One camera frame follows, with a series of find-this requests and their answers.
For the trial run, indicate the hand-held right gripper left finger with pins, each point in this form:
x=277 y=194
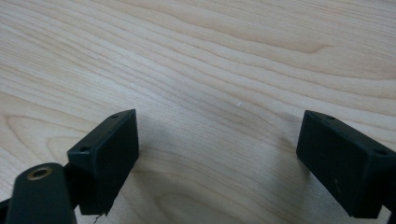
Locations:
x=106 y=161

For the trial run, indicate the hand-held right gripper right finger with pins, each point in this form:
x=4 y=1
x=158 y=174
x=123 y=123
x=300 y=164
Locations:
x=342 y=165

